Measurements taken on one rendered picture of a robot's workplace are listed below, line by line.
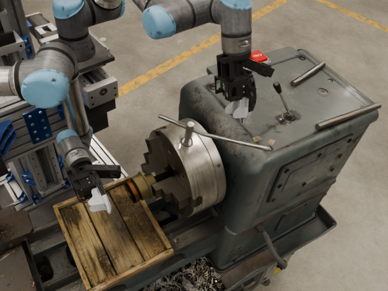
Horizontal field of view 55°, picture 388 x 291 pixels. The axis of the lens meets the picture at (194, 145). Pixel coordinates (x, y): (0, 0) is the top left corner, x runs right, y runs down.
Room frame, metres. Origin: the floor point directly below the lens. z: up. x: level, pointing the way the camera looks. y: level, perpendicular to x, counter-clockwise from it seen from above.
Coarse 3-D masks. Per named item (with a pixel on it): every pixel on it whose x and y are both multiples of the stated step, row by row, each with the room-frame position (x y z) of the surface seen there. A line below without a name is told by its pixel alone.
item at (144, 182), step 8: (136, 176) 0.70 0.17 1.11; (144, 176) 0.70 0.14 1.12; (152, 176) 0.71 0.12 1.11; (128, 184) 0.67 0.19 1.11; (136, 184) 0.67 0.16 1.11; (144, 184) 0.67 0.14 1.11; (128, 192) 0.68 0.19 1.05; (136, 192) 0.65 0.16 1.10; (144, 192) 0.65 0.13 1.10; (152, 192) 0.66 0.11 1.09; (136, 200) 0.64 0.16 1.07
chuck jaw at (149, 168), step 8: (152, 136) 0.82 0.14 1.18; (160, 136) 0.81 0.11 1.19; (152, 144) 0.78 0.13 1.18; (160, 144) 0.79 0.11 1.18; (152, 152) 0.76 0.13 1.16; (160, 152) 0.77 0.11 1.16; (152, 160) 0.75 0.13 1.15; (160, 160) 0.76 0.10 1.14; (144, 168) 0.72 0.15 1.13; (152, 168) 0.73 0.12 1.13; (160, 168) 0.74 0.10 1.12
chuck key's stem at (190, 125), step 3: (189, 123) 0.76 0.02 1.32; (192, 123) 0.76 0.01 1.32; (186, 126) 0.75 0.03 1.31; (189, 126) 0.75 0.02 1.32; (192, 126) 0.75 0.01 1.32; (186, 129) 0.75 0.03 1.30; (189, 129) 0.75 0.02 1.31; (192, 129) 0.75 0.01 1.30; (186, 132) 0.75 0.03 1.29; (189, 132) 0.75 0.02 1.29; (192, 132) 0.76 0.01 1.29; (186, 135) 0.75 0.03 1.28; (189, 135) 0.75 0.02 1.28; (186, 138) 0.75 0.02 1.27; (189, 138) 0.75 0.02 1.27; (186, 141) 0.76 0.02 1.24
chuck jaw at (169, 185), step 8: (152, 184) 0.68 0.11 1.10; (160, 184) 0.69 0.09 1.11; (168, 184) 0.69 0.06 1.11; (176, 184) 0.69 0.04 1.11; (160, 192) 0.66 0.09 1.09; (168, 192) 0.65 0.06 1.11; (176, 192) 0.66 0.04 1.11; (184, 192) 0.66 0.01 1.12; (168, 200) 0.65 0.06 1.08; (176, 200) 0.63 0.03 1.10; (184, 200) 0.63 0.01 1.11; (192, 200) 0.63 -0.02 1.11; (200, 200) 0.65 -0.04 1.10
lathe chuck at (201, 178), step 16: (160, 128) 0.86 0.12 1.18; (176, 128) 0.82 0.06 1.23; (176, 144) 0.75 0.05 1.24; (192, 144) 0.76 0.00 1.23; (176, 160) 0.72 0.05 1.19; (192, 160) 0.71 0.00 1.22; (208, 160) 0.73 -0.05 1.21; (176, 176) 0.72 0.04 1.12; (192, 176) 0.67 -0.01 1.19; (208, 176) 0.69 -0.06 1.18; (192, 192) 0.64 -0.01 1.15; (208, 192) 0.66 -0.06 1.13; (176, 208) 0.70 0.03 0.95; (192, 208) 0.63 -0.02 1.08
